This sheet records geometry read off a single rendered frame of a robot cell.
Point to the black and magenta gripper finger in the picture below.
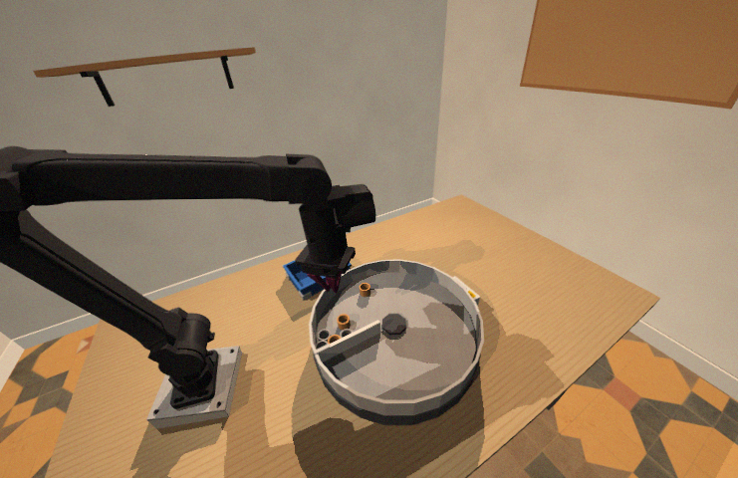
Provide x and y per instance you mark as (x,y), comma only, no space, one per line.
(335,282)
(320,281)

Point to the blue crate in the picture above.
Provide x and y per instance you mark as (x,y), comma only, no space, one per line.
(306,285)

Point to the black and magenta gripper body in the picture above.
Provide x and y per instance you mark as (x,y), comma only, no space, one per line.
(324,255)

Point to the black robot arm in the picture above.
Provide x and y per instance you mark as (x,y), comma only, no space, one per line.
(177,340)

